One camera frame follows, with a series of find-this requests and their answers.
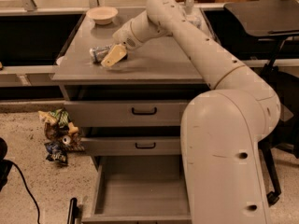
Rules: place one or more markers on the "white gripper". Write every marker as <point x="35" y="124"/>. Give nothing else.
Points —
<point x="125" y="36"/>

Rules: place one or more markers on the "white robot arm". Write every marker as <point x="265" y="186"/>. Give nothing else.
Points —
<point x="220" y="129"/>

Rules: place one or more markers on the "grey drawer cabinet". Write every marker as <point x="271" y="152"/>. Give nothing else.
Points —
<point x="159" y="62"/>

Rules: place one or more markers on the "grey top drawer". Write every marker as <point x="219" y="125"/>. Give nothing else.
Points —
<point x="130" y="105"/>

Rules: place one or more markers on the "grey bottom drawer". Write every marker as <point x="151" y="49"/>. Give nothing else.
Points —
<point x="140" y="190"/>

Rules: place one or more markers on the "beige bowl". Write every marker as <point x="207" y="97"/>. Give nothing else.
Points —
<point x="102" y="15"/>

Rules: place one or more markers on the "green snack bag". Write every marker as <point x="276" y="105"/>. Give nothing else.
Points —
<point x="57" y="117"/>

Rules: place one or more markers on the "clear plastic water bottle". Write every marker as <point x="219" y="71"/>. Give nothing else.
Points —
<point x="195" y="20"/>

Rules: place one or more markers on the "blue snack bag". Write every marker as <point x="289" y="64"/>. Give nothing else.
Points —
<point x="56" y="152"/>

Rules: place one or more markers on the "black office chair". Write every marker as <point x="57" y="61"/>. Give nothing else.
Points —
<point x="270" y="23"/>

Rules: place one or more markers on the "black device at left edge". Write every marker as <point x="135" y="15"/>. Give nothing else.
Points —
<point x="5" y="165"/>

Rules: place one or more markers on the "black post at bottom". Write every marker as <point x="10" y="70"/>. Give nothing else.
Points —
<point x="72" y="211"/>

